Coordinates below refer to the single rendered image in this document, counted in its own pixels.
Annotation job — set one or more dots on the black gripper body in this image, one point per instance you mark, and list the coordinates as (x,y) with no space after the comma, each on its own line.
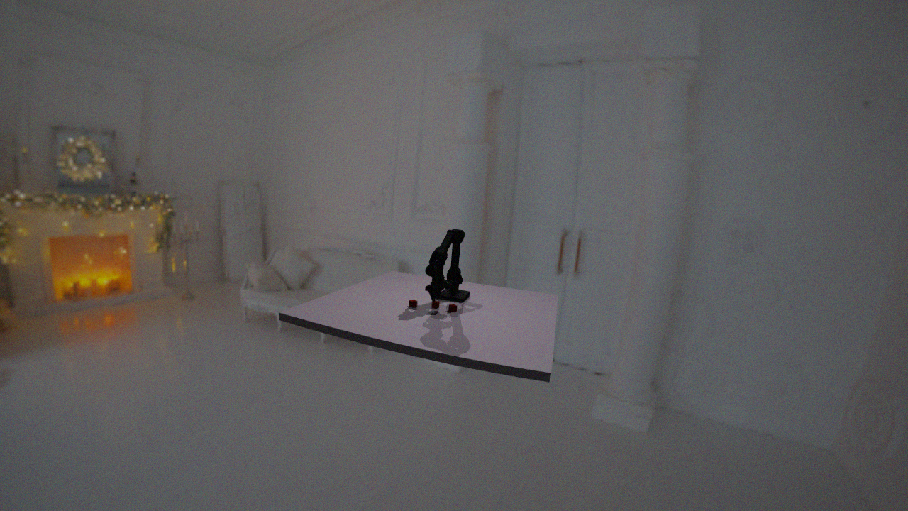
(433,287)

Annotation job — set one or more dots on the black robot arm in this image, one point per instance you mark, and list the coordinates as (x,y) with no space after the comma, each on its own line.
(439,256)

